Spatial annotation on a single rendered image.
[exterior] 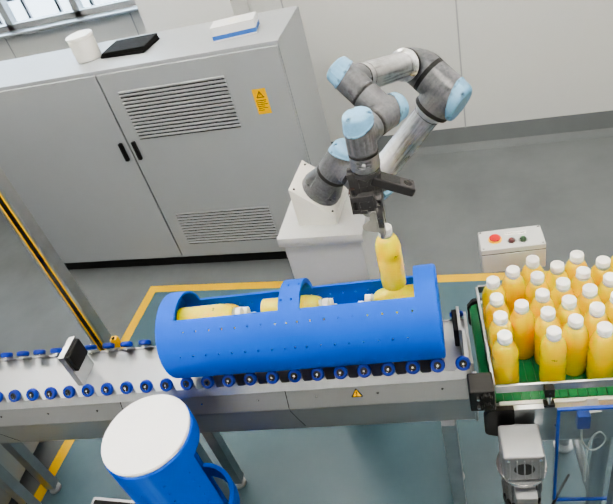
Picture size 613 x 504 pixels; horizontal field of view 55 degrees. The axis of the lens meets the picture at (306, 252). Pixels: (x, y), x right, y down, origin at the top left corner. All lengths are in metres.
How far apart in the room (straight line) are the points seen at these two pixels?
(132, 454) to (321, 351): 0.62
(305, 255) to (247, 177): 1.42
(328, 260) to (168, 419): 0.80
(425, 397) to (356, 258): 0.57
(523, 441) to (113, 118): 2.78
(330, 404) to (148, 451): 0.58
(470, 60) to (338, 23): 0.95
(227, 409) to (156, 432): 0.30
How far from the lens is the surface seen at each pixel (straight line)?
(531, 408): 1.84
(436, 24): 4.30
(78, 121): 3.79
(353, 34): 4.36
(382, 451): 2.84
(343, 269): 2.20
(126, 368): 2.27
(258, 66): 3.15
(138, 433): 1.90
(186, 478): 1.89
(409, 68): 1.76
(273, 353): 1.78
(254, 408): 2.03
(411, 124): 1.87
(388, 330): 1.69
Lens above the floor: 2.40
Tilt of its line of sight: 38 degrees down
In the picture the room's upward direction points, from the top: 17 degrees counter-clockwise
